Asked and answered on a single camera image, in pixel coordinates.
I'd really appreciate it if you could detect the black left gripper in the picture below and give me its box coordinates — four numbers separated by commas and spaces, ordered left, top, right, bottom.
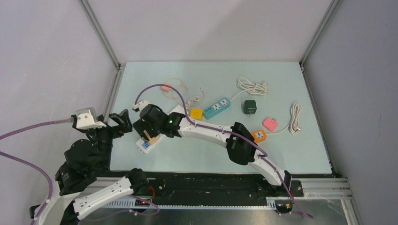
86, 108, 133, 170

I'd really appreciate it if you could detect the yellow cube socket adapter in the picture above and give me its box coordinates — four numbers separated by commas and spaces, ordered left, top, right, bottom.
190, 108, 203, 120

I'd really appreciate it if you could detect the beige cube socket adapter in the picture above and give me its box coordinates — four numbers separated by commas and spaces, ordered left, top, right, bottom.
144, 130, 161, 145

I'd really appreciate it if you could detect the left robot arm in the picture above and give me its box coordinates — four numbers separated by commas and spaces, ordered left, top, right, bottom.
30, 107, 150, 225

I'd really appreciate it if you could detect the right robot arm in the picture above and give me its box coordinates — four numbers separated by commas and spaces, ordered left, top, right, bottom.
133, 101, 292, 196

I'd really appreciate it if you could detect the pink plug adapter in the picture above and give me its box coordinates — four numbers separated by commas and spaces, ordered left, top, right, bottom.
262, 117, 278, 132

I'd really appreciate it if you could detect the white power strip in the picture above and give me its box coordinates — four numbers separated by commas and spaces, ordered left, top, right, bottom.
135, 105, 186, 155

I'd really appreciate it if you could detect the pink USB charger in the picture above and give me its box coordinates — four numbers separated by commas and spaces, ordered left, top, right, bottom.
161, 84, 173, 92

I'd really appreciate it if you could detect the teal power strip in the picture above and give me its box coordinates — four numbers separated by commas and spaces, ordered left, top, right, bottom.
203, 97, 231, 120

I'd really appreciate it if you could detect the dark green cube adapter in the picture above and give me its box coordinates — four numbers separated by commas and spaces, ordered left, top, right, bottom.
243, 100, 257, 116

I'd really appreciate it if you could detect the orange power strip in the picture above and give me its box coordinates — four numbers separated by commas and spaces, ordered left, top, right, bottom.
251, 129, 267, 143

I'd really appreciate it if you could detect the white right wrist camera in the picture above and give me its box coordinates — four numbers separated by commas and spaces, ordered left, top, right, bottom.
132, 100, 150, 112

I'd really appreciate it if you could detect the pink USB cable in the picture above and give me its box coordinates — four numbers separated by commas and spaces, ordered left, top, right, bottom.
161, 77, 205, 105

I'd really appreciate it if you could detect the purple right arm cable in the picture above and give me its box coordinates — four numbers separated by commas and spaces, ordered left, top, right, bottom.
134, 83, 313, 218

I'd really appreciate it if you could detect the white power strip cord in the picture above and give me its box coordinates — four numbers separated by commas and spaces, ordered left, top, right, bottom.
185, 94, 200, 106

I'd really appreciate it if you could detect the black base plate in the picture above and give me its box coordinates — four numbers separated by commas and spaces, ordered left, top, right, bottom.
145, 172, 304, 206

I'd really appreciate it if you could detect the white teal strip cord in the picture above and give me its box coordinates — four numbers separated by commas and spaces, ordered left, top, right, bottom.
230, 77, 269, 101

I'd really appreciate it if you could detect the white bundled cable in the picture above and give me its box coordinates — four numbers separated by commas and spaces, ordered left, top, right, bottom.
288, 103, 302, 135

